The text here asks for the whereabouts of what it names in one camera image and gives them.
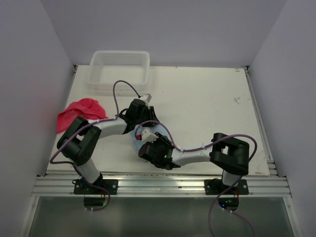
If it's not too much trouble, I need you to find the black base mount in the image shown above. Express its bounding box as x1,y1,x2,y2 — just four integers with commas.
72,178,119,195
204,178,249,195

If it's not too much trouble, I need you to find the light blue towel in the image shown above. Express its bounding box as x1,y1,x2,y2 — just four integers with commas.
130,127,170,153

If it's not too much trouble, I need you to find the white plastic mesh basket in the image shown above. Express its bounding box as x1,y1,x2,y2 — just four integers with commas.
86,50,150,91

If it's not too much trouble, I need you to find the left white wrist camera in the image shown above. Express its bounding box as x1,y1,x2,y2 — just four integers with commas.
140,93,152,103

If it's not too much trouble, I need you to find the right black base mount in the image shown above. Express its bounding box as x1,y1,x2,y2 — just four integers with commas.
204,178,249,195

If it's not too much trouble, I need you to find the aluminium front rail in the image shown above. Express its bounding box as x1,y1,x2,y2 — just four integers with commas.
31,171,291,198

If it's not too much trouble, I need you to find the purple cable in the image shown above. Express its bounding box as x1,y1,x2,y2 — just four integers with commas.
50,80,144,183
135,120,259,237

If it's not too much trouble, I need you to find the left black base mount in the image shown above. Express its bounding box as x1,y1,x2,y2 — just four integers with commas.
72,178,119,195

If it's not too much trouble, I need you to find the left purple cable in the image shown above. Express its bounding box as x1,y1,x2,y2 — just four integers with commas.
50,80,144,183

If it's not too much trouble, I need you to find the red towel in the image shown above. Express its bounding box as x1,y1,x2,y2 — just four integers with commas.
56,98,108,134

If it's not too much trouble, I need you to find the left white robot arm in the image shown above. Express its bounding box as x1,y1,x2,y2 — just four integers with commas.
57,94,157,194

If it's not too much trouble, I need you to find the aluminium side rail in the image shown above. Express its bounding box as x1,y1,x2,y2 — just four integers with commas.
243,66,278,177

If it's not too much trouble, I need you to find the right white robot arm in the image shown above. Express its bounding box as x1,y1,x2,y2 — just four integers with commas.
138,132,249,194

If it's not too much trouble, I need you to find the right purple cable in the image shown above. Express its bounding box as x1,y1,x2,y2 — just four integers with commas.
135,120,259,237

